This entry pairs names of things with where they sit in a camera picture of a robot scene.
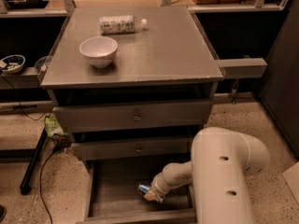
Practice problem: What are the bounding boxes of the grey middle drawer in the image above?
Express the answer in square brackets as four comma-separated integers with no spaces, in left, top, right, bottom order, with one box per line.
[72,135,193,161]

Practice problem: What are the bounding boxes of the black floor cable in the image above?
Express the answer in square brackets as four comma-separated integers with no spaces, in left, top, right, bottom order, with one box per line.
[38,145,62,224]

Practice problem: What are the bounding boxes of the black metal leg bar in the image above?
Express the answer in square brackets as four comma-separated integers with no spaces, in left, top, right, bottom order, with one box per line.
[20,130,47,195]

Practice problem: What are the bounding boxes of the grey top drawer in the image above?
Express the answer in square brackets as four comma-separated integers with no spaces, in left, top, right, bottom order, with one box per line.
[53,99,212,133]

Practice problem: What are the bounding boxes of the grey open bottom drawer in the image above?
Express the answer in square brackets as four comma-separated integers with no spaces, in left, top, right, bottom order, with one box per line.
[76,154,197,224]

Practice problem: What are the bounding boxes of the grey side shelf beam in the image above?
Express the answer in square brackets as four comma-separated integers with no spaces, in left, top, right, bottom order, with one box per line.
[216,58,267,79]

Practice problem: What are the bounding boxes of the blue silver redbull can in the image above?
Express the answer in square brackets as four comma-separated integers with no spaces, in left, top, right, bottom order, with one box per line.
[137,183,150,195]

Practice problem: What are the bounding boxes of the blue patterned small bowl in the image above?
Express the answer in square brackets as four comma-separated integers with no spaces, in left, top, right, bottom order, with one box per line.
[0,54,25,74]

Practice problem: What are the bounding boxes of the clear plastic water bottle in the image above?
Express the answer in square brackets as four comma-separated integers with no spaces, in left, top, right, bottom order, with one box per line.
[99,15,148,35]

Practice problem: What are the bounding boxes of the clear glass cup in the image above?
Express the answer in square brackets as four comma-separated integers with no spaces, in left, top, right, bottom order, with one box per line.
[35,56,52,73]

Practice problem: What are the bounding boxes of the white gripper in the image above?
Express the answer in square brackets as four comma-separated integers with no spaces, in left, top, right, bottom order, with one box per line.
[144,173,171,203]

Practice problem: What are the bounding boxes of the green snack bag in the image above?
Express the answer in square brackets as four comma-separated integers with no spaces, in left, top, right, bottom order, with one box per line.
[44,115,71,147]

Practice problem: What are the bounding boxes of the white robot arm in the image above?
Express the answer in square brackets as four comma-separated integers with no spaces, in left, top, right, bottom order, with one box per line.
[144,127,270,224]

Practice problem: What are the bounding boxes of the grey wooden drawer cabinet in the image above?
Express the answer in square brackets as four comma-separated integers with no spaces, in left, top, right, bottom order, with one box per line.
[40,5,225,224]

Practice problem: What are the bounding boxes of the white ceramic bowl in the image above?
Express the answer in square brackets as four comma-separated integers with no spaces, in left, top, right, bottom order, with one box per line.
[79,36,118,68]

